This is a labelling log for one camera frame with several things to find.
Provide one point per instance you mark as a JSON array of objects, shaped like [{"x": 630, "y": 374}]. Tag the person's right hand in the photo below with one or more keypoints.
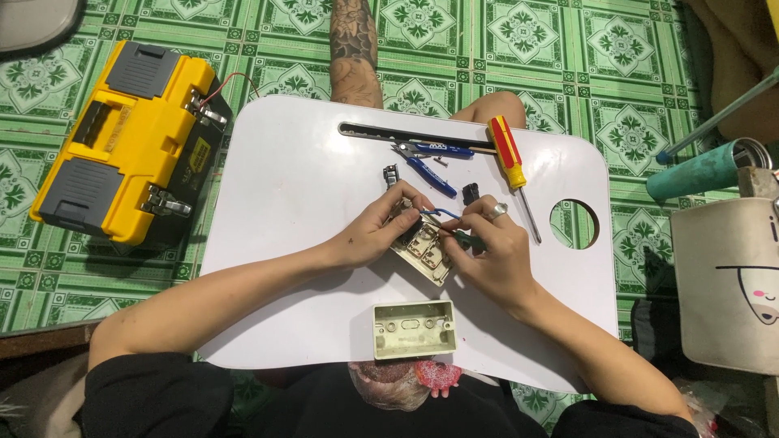
[{"x": 496, "y": 261}]

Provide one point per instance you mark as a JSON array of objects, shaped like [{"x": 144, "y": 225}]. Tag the person's left hand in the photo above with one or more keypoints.
[{"x": 365, "y": 234}]

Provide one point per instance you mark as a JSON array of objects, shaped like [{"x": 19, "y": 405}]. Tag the beige wall switch plate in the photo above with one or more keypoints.
[{"x": 426, "y": 255}]

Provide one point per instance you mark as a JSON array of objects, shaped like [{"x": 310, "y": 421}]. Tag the white lap table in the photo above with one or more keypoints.
[{"x": 292, "y": 182}]

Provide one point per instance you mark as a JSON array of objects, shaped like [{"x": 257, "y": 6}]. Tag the small metal screw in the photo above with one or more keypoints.
[{"x": 441, "y": 161}]

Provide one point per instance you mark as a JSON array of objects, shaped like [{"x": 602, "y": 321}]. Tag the beige electrical mounting box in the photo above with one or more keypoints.
[{"x": 414, "y": 331}]

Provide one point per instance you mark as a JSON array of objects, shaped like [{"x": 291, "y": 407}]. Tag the red and yellow screwdriver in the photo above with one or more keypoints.
[{"x": 506, "y": 152}]

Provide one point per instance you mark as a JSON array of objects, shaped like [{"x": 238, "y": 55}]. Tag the person's bare knee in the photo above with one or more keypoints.
[{"x": 492, "y": 109}]

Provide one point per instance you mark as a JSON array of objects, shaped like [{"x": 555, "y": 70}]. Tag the person's tattooed leg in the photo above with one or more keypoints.
[{"x": 354, "y": 55}]

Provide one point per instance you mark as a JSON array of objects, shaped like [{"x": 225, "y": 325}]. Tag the person's black shirt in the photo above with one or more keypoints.
[{"x": 304, "y": 407}]

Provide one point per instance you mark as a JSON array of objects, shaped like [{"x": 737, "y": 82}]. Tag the teal metal pipe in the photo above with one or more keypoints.
[{"x": 700, "y": 173}]

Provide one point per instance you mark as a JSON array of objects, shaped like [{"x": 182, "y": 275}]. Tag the white cartoon tote bag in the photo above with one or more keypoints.
[{"x": 724, "y": 286}]

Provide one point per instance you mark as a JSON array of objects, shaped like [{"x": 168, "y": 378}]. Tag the yellow and grey toolbox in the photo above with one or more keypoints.
[{"x": 131, "y": 140}]

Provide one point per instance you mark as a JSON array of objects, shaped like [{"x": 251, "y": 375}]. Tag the clear plastic bag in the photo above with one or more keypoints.
[{"x": 700, "y": 417}]

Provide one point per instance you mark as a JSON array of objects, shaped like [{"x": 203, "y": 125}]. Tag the thin green rod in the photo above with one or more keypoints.
[{"x": 718, "y": 115}]

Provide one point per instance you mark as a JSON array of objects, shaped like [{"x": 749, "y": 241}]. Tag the brown wooden plank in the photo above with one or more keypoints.
[{"x": 42, "y": 337}]

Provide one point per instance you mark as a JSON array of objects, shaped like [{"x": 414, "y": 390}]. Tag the grey rounded cover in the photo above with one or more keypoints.
[{"x": 33, "y": 21}]

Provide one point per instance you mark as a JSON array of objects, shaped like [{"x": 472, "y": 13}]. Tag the black switch module with metal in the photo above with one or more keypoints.
[{"x": 391, "y": 176}]

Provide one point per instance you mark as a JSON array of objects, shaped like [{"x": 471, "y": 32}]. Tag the small black switch module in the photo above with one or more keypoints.
[{"x": 470, "y": 193}]

